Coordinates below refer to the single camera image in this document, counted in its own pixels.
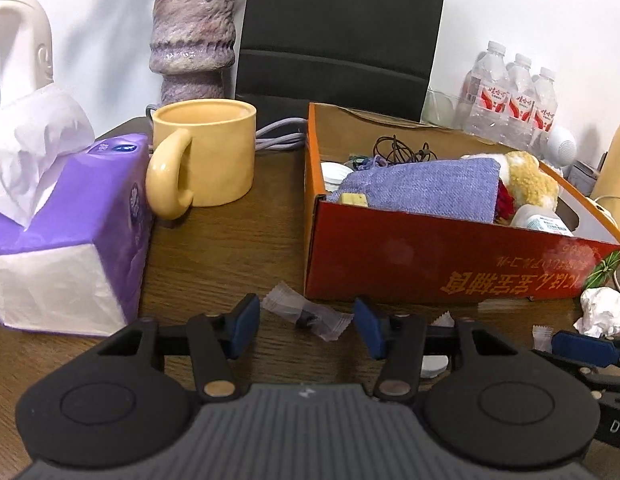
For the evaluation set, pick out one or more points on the purple tissue pack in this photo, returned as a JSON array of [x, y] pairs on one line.
[[89, 220]]

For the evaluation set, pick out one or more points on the small blue figure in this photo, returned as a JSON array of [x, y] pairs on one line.
[[365, 161]]

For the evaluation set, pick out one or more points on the yellow thermos jug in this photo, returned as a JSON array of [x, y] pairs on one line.
[[617, 165]]

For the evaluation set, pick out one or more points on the purple textured vase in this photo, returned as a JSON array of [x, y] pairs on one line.
[[194, 35]]

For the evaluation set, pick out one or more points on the white robot-shaped speaker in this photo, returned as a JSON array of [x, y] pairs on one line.
[[562, 145]]

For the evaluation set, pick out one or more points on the red cardboard box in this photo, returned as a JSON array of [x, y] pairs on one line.
[[415, 260]]

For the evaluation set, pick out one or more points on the purple fabric pouch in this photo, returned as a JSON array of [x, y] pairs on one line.
[[425, 187]]

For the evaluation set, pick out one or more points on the small red item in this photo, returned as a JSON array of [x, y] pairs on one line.
[[505, 200]]

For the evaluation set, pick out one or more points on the white candy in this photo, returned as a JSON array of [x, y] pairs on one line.
[[542, 338], [435, 366]]

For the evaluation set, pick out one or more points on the white medicine bottle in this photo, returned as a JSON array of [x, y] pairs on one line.
[[540, 220]]

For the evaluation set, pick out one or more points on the dark candy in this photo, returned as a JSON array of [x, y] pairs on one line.
[[310, 317]]

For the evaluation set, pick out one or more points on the clear water bottle red label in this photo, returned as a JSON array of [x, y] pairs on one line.
[[545, 110], [520, 105], [487, 95]]

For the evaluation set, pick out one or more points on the yellow and white plush toy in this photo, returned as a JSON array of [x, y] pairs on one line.
[[527, 180]]

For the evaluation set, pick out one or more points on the yellow mug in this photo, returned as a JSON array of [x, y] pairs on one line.
[[209, 155]]

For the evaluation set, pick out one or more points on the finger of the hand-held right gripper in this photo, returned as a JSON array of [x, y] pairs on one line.
[[585, 347]]

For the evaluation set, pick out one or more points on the small yellow block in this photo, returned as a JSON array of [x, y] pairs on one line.
[[352, 199]]

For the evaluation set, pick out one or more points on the white round cap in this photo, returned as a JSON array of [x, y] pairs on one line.
[[337, 175]]

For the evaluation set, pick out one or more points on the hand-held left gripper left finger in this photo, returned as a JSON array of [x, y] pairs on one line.
[[244, 327]]

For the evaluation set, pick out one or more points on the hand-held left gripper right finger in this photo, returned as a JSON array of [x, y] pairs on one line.
[[368, 330]]

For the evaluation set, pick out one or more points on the white tissue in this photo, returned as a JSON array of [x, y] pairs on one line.
[[602, 312]]

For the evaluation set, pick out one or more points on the white detergent bottle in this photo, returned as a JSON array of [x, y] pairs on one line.
[[24, 35]]

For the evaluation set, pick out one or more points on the glass cup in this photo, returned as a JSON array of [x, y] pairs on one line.
[[440, 107]]

